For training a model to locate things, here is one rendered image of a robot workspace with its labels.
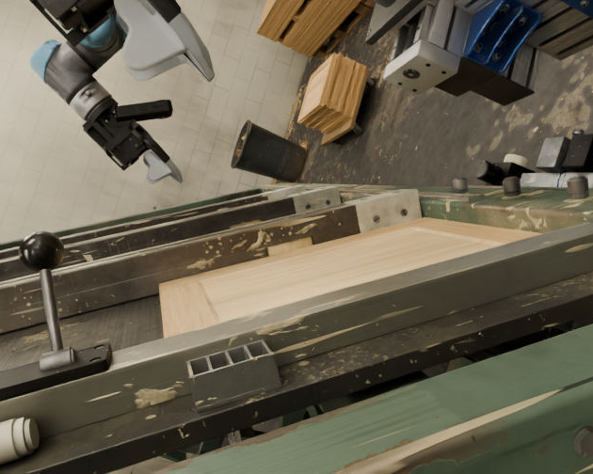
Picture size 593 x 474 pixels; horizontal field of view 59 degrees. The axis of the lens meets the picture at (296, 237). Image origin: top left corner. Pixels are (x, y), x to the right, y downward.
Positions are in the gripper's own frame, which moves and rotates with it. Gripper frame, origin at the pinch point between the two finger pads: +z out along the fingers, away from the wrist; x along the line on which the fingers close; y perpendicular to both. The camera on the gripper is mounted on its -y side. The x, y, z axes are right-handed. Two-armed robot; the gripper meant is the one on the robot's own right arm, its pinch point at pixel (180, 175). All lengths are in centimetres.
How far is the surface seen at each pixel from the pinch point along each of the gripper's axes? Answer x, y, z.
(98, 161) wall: -488, -45, -91
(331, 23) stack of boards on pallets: -345, -279, -20
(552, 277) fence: 68, -6, 36
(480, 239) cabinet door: 52, -13, 36
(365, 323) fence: 67, 11, 24
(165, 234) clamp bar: -17.5, 9.3, 6.9
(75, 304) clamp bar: 22.2, 30.6, 4.3
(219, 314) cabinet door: 50, 18, 17
